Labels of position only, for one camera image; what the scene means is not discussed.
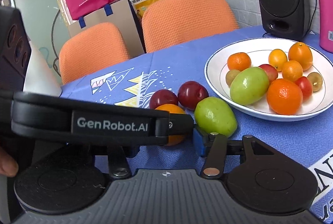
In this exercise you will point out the pink thermos bottle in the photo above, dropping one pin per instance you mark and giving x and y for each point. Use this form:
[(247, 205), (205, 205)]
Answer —
[(325, 35)]

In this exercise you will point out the red peach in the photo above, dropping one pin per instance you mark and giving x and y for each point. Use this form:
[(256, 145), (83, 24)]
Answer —
[(271, 72), (306, 87)]

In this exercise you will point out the right orange chair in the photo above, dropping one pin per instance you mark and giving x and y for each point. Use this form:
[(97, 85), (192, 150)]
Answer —
[(167, 23)]

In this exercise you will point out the dark red plum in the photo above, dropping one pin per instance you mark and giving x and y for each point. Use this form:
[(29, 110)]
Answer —
[(191, 93), (162, 97)]

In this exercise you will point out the small kumquat orange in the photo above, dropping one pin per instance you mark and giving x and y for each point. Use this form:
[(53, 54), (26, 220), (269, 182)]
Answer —
[(292, 70), (277, 59)]

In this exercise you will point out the brown longan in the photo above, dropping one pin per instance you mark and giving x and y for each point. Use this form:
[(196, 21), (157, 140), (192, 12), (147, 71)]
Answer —
[(316, 80), (231, 75)]

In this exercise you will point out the orange chair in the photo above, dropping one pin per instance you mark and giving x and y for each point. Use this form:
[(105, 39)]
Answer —
[(167, 23), (92, 50)]

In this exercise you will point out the green plum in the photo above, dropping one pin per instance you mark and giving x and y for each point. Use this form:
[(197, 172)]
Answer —
[(249, 86), (214, 115)]

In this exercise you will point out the brown paper bag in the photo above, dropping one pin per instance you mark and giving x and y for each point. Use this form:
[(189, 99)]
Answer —
[(123, 16)]

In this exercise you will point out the white ceramic plate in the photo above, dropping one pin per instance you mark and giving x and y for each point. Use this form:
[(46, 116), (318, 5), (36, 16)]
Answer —
[(258, 49)]

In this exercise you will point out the yellow snack bag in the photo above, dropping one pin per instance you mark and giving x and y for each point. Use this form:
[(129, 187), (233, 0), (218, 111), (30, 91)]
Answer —
[(141, 7)]

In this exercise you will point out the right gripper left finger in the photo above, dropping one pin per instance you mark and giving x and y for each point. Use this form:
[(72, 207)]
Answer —
[(118, 166)]

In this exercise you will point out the white thermos jug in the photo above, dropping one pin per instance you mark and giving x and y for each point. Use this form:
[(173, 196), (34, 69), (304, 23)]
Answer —
[(39, 78)]

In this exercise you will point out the large orange with navel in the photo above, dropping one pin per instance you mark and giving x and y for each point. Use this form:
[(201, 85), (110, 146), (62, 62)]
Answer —
[(301, 53)]

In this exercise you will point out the left orange chair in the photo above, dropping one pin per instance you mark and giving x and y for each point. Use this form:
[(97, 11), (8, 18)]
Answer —
[(92, 50)]

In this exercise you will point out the person's left hand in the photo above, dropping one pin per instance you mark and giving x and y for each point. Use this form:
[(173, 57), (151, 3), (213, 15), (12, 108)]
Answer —
[(8, 166)]

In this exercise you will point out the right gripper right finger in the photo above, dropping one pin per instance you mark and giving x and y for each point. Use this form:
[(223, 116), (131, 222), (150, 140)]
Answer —
[(215, 148)]

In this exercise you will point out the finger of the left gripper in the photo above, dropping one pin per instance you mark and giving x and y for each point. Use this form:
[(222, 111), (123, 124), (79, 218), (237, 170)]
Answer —
[(50, 118)]

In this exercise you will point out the mandarin orange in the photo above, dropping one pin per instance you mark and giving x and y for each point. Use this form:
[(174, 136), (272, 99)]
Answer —
[(284, 97), (239, 61)]

